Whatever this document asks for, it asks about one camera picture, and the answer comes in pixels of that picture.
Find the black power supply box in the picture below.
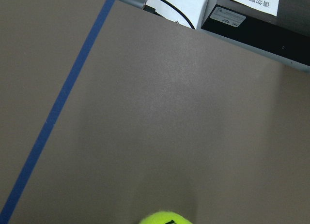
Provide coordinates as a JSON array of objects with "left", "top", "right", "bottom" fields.
[{"left": 201, "top": 0, "right": 310, "bottom": 72}]

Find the yellow tennis ball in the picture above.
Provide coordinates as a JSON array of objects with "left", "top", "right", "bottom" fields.
[{"left": 139, "top": 211, "right": 192, "bottom": 224}]

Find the brown paper table cover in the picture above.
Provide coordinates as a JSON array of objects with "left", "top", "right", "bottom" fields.
[{"left": 0, "top": 0, "right": 310, "bottom": 224}]

